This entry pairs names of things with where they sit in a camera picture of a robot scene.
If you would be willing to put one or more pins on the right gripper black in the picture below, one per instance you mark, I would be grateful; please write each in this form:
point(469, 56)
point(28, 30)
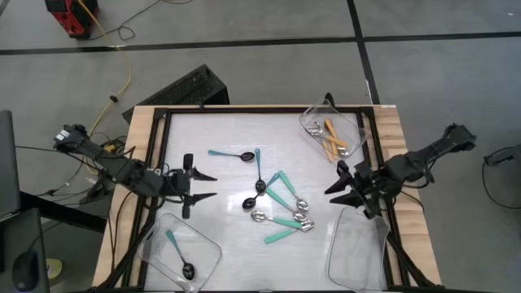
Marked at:
point(368, 185)

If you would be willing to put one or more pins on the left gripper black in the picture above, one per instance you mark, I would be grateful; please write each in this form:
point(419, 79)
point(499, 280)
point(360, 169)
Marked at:
point(179, 185)

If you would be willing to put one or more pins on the clear plastic container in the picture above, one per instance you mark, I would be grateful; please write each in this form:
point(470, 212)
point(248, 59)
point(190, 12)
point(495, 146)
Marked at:
point(350, 122)
point(203, 252)
point(358, 252)

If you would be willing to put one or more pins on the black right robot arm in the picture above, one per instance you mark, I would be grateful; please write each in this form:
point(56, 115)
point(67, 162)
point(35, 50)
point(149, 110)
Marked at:
point(423, 158)

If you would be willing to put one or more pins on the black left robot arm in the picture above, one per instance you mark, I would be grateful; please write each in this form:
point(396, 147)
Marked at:
point(122, 171)

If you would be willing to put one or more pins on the white table sheet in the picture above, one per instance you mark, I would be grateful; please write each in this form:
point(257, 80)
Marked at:
point(228, 130)

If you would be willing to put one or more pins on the black floor beam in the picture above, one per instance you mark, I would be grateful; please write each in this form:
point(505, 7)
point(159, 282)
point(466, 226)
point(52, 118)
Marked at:
point(61, 211)

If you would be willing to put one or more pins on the yellow round floor object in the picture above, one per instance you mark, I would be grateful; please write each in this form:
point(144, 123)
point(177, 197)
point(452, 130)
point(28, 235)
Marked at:
point(55, 268)

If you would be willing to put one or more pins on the dark side table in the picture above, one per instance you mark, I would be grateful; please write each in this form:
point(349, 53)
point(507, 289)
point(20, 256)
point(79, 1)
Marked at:
point(16, 236)

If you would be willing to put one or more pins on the black computer mouse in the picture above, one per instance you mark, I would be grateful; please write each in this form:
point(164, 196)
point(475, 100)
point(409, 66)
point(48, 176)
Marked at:
point(25, 270)

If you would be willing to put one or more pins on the red and black case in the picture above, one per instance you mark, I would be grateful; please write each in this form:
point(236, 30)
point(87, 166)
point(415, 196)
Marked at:
point(71, 20)

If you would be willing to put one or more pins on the black metal table frame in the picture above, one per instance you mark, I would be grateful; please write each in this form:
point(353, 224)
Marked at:
point(264, 110)

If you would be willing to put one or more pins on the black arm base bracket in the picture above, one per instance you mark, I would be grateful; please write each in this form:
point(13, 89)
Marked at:
point(97, 190)

